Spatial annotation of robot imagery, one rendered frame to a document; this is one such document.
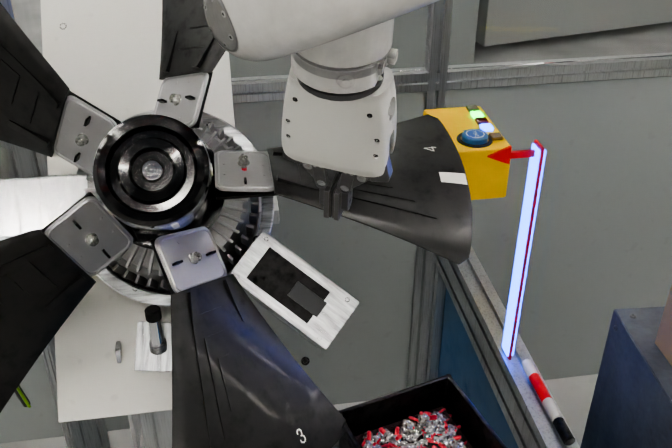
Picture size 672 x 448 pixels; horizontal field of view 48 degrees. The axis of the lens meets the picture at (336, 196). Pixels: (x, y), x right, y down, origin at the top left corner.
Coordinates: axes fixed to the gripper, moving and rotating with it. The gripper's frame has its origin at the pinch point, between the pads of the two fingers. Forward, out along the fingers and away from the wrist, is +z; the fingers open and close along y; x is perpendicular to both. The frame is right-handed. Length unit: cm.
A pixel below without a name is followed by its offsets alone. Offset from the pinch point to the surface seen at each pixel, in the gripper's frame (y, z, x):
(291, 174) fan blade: 6.9, 4.6, -5.9
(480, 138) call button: -11.3, 21.5, -39.0
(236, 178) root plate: 12.3, 4.3, -3.1
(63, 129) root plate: 32.2, 1.5, -1.5
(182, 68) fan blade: 21.9, -2.4, -11.4
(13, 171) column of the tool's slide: 71, 45, -29
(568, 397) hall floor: -49, 138, -75
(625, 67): -37, 43, -99
